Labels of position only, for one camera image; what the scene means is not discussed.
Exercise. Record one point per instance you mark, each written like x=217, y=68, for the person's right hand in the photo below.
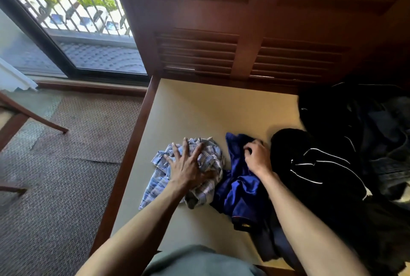
x=260, y=158

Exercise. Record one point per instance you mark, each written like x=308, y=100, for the person's left hand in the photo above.
x=187, y=171

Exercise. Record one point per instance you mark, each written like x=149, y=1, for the person's right fingers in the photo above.
x=250, y=152

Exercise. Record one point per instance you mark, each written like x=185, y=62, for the person's left middle finger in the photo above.
x=186, y=148

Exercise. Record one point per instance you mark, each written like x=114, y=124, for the person's left thumb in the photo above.
x=209, y=175

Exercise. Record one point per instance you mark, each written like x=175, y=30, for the person's left little finger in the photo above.
x=169, y=161

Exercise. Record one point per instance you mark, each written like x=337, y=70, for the blue white plaid shirt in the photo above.
x=212, y=157

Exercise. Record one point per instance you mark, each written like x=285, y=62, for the blue garment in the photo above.
x=243, y=194

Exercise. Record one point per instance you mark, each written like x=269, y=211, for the person's left forearm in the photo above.
x=137, y=237

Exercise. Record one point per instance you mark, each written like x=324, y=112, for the person's right forearm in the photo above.
x=307, y=231

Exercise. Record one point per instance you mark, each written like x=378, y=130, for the wooden framed table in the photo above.
x=192, y=112

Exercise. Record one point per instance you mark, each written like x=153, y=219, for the black garment with white piping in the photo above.
x=323, y=197

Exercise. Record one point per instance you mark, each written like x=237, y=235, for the black jacket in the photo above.
x=326, y=109

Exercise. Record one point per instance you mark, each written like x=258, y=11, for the grey green shirt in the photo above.
x=198, y=263

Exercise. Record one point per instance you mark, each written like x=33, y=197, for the brown louvered wooden door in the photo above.
x=192, y=13
x=320, y=19

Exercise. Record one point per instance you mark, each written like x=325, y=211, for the dark denim jeans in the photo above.
x=392, y=147

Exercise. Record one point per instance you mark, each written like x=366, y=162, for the wooden chair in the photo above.
x=16, y=118

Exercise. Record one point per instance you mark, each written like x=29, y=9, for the white cloth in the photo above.
x=14, y=77

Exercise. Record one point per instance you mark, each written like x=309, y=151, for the dark window frame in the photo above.
x=48, y=46

